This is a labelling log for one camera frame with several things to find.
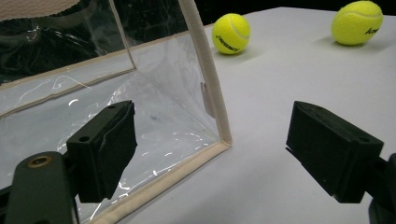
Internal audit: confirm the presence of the clear bag with beige trim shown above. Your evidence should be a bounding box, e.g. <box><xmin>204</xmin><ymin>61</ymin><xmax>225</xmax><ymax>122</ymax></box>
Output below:
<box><xmin>0</xmin><ymin>0</ymin><xmax>233</xmax><ymax>224</ymax></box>

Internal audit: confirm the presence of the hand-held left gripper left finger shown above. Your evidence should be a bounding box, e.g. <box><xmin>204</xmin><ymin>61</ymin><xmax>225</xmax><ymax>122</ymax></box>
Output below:
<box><xmin>65</xmin><ymin>100</ymin><xmax>138</xmax><ymax>203</ymax></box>

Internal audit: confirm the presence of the yellow tennis ball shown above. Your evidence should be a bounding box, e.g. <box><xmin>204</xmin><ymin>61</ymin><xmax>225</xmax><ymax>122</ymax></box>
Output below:
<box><xmin>211</xmin><ymin>12</ymin><xmax>251</xmax><ymax>56</ymax></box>
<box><xmin>331</xmin><ymin>0</ymin><xmax>384</xmax><ymax>47</ymax></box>

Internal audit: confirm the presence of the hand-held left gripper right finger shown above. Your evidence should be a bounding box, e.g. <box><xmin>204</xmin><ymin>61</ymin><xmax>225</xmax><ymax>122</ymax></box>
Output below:
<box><xmin>285</xmin><ymin>100</ymin><xmax>385</xmax><ymax>204</ymax></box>

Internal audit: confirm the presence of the white board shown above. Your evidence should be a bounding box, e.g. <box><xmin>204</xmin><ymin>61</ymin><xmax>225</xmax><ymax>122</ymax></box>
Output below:
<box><xmin>0</xmin><ymin>7</ymin><xmax>396</xmax><ymax>224</ymax></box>

